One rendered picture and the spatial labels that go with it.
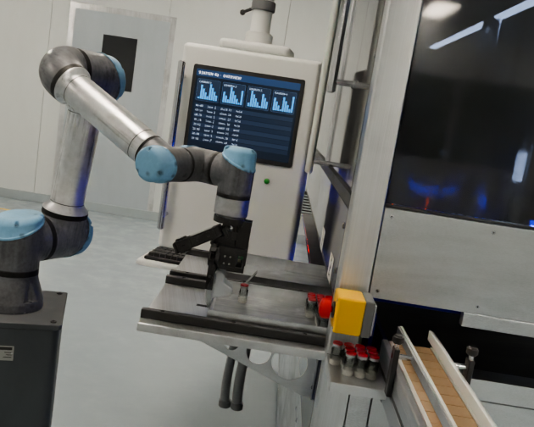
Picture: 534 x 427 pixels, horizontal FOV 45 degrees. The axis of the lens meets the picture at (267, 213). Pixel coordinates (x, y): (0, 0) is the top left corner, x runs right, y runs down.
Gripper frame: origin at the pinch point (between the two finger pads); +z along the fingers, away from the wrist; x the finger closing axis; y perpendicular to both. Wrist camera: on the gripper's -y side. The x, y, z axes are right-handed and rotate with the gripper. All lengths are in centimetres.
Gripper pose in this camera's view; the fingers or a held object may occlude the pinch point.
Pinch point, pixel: (206, 301)
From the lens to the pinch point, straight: 146.1
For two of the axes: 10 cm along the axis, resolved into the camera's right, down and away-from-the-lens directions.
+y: 9.8, 1.7, 0.0
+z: -1.7, 9.7, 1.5
